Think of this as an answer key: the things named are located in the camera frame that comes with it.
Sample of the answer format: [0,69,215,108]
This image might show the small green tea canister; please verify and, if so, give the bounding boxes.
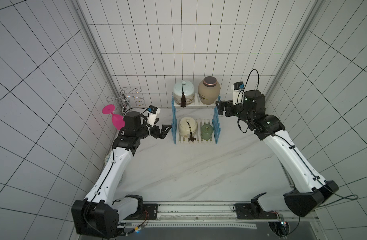
[201,124,213,141]

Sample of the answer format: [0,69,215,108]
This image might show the blue white slatted shelf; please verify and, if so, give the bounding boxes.
[171,93,221,145]

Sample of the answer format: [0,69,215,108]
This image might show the base mounting plate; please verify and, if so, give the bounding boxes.
[233,203,278,220]
[125,204,159,220]

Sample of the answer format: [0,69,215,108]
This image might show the brown clay tea canister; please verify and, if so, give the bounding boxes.
[198,76,221,105]

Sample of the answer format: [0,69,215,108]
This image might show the pink plastic goblet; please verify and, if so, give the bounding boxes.
[102,105,125,131]

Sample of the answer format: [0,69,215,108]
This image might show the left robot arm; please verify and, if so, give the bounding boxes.
[71,106,172,240]

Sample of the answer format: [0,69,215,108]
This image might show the chrome cup holder stand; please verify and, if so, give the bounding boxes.
[106,87,145,113]

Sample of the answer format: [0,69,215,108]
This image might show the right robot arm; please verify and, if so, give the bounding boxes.
[216,90,339,217]

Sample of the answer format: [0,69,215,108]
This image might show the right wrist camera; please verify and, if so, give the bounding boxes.
[232,82,245,105]

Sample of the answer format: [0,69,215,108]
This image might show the pale blue tasselled tea canister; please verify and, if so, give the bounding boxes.
[173,81,195,108]

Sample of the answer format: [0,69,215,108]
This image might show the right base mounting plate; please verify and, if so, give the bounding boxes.
[233,203,278,220]

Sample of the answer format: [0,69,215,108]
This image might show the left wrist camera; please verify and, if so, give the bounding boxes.
[147,105,160,127]

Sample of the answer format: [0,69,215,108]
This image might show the patterned ceramic plate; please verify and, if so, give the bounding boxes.
[104,153,110,166]

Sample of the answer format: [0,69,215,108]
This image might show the cream tasselled tea canister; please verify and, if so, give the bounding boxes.
[178,117,198,142]

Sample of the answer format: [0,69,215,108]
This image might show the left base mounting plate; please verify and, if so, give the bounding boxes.
[125,204,159,220]

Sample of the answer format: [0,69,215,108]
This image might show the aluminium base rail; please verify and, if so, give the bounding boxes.
[119,202,317,232]

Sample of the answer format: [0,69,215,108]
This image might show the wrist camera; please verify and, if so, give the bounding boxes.
[147,105,160,127]
[232,82,245,105]

